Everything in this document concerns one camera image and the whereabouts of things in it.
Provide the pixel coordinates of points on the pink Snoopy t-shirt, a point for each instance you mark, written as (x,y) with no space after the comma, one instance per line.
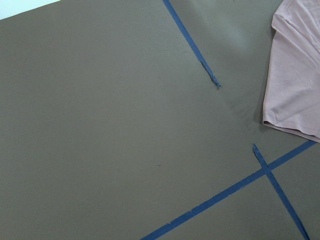
(292,96)

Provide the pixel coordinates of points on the blue tape strip left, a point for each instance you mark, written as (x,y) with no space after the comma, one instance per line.
(191,42)

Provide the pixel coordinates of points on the crossing blue tape strip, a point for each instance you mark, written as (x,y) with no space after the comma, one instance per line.
(266,170)

